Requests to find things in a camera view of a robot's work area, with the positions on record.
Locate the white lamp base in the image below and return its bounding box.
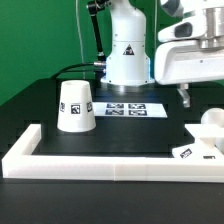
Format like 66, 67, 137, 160
172, 124, 224, 160

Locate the white lamp bulb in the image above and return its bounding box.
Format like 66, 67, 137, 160
200, 108, 224, 154

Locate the black cable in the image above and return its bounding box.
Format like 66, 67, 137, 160
50, 61, 108, 80

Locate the white lamp shade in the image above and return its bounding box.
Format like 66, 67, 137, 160
57, 80, 96, 133

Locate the white marker sheet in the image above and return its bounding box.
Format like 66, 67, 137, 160
93, 102, 167, 118

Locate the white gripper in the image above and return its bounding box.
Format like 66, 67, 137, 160
154, 40, 224, 108

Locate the white U-shaped fence frame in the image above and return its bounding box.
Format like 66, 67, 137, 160
2, 124, 224, 183

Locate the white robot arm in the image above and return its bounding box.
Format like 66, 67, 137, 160
87, 0, 224, 107

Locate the thin white cable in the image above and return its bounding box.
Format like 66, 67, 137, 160
75, 0, 86, 80

